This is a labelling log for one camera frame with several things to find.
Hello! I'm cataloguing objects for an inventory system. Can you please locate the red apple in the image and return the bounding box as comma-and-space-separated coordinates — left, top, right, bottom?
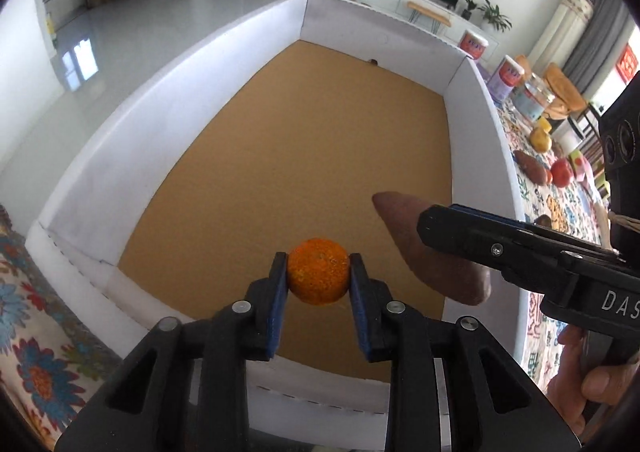
550, 158, 575, 189

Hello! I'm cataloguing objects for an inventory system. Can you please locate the white canister red label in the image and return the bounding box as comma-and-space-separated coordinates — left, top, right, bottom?
458, 29, 489, 62
492, 55, 526, 103

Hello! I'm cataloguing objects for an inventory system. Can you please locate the white standing air conditioner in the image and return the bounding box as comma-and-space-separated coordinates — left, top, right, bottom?
527, 0, 596, 78

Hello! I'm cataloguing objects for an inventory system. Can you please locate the orange tangerine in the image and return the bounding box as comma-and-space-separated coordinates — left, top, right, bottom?
287, 237, 351, 306

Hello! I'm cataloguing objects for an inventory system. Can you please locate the wooden bench with metal legs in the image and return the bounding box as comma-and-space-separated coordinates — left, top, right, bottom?
406, 1, 452, 31

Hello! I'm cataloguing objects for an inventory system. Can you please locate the clear glass jar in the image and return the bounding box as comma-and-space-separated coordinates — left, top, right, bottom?
513, 74, 556, 121

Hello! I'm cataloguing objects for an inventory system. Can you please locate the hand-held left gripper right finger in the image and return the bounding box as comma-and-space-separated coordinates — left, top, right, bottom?
349, 253, 582, 452

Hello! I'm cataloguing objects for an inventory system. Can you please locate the reddish brown sweet potato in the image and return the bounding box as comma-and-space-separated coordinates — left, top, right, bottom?
513, 150, 553, 185
372, 191, 493, 307

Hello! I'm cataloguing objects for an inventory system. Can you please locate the person's right hand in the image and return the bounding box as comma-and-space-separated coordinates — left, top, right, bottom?
546, 326, 632, 439

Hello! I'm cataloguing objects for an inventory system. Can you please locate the yellow round fruit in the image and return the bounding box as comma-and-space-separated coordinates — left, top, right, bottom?
529, 127, 553, 153

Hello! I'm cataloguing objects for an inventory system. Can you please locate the woven patterned tablecloth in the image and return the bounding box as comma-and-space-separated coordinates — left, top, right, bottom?
492, 56, 621, 395

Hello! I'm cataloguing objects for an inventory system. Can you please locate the floral printed cloth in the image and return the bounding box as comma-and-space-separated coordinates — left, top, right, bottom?
0, 204, 125, 449

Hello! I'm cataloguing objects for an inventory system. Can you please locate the dark wooden chair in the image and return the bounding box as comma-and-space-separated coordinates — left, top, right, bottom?
575, 104, 609, 159

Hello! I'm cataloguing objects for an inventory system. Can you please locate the red window decoration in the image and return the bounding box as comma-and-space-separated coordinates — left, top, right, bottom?
617, 44, 640, 83

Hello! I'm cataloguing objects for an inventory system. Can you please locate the leafy green potted plant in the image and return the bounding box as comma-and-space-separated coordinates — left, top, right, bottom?
477, 0, 514, 33

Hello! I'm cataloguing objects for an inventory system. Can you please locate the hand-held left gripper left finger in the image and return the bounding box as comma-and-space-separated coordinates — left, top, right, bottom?
54, 252, 291, 452

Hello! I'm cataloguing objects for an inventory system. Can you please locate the green pink packet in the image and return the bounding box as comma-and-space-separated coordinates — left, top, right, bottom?
570, 149, 592, 183

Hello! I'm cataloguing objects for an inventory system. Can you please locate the grey curtain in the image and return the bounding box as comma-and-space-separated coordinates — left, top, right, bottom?
560, 0, 637, 98

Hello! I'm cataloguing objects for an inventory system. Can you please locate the white box with cork base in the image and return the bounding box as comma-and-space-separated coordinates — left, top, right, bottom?
25, 0, 532, 422

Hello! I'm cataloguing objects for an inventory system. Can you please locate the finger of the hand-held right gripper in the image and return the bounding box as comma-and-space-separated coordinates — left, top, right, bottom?
450, 204, 626, 261
417, 205, 572, 291

